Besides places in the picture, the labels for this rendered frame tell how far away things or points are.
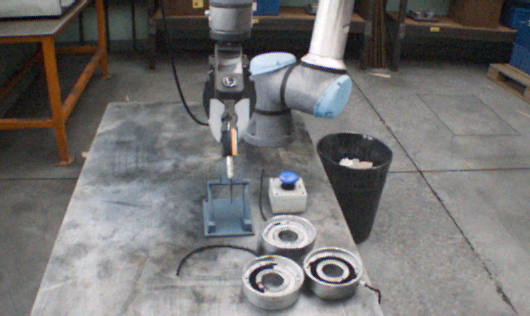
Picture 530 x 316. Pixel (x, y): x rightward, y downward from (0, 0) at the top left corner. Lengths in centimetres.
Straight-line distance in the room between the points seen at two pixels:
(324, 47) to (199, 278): 62
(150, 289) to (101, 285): 9
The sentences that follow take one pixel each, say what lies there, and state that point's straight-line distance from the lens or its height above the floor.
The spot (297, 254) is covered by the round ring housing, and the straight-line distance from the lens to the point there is 94.
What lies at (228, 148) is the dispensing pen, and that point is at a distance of 92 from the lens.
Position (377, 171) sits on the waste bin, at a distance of 208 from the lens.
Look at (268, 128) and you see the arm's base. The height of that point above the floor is 85.
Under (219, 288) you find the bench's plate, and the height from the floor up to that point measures 80.
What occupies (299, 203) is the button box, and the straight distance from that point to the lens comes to 107.
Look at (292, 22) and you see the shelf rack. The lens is 427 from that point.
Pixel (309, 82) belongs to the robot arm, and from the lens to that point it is 122.
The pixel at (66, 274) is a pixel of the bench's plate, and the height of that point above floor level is 80.
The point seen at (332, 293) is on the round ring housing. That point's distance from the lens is 87.
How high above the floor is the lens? 142
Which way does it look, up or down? 29 degrees down
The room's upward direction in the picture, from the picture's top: 3 degrees clockwise
